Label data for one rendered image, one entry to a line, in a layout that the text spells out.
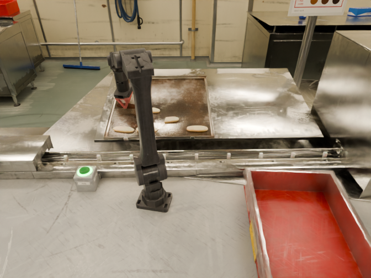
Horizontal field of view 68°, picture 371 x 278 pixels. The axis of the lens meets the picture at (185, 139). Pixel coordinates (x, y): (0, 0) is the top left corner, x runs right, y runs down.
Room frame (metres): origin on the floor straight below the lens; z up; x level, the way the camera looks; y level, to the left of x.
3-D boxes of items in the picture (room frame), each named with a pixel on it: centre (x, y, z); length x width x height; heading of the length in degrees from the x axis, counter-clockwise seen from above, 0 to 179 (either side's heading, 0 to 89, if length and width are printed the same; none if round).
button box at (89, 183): (0.79, 0.39, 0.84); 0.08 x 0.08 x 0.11; 1
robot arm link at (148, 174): (0.72, 0.13, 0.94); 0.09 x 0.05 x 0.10; 21
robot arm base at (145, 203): (0.70, 0.12, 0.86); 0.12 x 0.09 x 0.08; 79
